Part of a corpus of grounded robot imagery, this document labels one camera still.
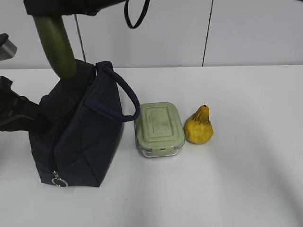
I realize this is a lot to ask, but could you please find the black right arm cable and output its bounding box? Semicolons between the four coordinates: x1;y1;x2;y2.
124;0;151;29

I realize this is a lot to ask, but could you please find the silver zipper pull ring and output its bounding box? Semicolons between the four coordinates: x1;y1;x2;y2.
51;170;69;189

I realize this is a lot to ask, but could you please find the green cucumber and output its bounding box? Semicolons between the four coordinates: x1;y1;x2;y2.
33;16;77;80

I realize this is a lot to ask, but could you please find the green lid glass container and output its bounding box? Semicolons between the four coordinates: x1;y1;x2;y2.
134;102;185;158

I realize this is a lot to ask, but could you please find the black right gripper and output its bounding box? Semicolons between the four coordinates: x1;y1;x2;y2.
23;0;123;16

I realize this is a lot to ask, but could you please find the yellow pear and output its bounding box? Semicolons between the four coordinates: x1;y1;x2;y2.
184;105;214;144

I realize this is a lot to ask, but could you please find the navy blue lunch bag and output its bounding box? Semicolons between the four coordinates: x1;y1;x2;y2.
29;60;140;187

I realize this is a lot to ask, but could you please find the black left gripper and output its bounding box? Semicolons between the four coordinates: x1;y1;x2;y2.
0;76;50;134

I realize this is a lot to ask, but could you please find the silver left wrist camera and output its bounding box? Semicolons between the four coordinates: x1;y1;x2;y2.
0;33;18;61

